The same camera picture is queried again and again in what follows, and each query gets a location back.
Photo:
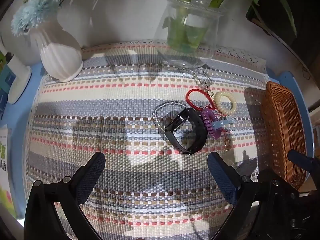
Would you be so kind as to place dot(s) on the light blue hair clip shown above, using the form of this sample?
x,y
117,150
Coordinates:
x,y
220,123

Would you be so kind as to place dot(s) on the clear glass vase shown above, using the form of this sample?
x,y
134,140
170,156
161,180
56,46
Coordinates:
x,y
197,53

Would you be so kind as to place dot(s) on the white green printed booklet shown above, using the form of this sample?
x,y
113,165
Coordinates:
x,y
5,167

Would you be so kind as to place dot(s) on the white ribbed vase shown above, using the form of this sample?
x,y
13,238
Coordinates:
x,y
60,60

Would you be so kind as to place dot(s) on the white lamp base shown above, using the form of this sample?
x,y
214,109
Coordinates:
x,y
21,80

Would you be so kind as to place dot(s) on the brown wicker basket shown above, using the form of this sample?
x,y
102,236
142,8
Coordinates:
x,y
282,130

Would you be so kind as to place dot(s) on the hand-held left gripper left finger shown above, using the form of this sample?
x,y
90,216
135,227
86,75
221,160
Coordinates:
x,y
93,171

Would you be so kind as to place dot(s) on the striped woven table mat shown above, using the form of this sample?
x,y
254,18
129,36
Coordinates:
x,y
100,105

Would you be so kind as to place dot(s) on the green blue book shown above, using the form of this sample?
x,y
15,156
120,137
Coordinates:
x,y
5,85

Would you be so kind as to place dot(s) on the blue artificial flower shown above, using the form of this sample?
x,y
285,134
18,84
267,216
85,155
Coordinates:
x,y
35,15

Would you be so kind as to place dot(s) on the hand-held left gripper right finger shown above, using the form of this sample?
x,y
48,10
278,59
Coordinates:
x,y
222,177

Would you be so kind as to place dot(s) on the black smart watch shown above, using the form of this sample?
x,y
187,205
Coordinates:
x,y
197,130

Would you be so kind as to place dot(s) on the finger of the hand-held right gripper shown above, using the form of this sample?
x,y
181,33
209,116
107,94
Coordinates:
x,y
303,163

